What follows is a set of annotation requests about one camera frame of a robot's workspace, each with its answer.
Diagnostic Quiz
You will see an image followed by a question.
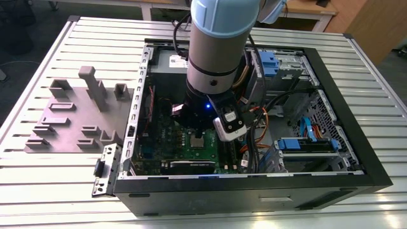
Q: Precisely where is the CPU with silver lid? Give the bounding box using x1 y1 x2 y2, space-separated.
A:
189 133 207 147

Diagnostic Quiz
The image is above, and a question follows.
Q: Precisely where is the green motherboard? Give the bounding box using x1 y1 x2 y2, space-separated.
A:
131 111 243 175

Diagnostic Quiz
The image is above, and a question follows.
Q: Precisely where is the grey power supply unit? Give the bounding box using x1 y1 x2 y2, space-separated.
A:
148 49 191 113

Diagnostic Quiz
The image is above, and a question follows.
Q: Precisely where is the black RAM slot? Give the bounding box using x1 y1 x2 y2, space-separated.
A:
215 142 225 169

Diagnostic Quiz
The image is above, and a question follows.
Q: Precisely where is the black graphics card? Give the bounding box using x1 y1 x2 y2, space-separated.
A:
131 158 219 177

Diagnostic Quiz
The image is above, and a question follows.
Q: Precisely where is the silver drive cage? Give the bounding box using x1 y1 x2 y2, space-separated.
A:
245 49 319 105

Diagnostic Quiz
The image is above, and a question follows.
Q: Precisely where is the hard disk in blue carrier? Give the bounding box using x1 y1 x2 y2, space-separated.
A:
276 138 339 154

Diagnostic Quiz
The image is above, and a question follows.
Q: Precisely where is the black PC case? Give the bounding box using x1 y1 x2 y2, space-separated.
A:
91 38 393 217

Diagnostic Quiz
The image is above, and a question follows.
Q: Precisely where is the grey plastic parts rack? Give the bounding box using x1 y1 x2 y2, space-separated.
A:
24 66 136 154

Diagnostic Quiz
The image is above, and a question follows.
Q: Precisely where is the silver disk bay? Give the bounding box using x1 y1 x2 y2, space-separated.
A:
272 137 363 174

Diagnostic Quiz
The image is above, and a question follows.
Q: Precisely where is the brown wooden cabinet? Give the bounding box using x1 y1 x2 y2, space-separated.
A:
324 0 407 64

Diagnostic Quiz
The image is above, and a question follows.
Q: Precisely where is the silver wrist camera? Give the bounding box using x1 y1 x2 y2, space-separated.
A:
212 106 248 142

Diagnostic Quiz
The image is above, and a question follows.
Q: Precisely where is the red black fan wire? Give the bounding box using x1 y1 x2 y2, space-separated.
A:
143 85 156 138

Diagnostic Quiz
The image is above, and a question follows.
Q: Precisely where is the orange wire bundle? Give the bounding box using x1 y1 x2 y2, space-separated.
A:
247 107 271 155

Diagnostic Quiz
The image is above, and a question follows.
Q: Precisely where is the black thick cable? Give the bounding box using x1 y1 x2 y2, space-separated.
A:
247 87 315 173

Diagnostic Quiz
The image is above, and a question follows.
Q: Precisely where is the blue data wire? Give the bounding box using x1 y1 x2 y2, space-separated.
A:
299 116 319 143

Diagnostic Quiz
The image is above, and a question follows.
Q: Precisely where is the red data wire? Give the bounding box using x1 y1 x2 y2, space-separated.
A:
312 124 324 142

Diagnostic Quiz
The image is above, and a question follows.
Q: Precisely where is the wooden desk white frame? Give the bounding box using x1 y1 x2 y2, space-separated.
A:
279 0 339 33

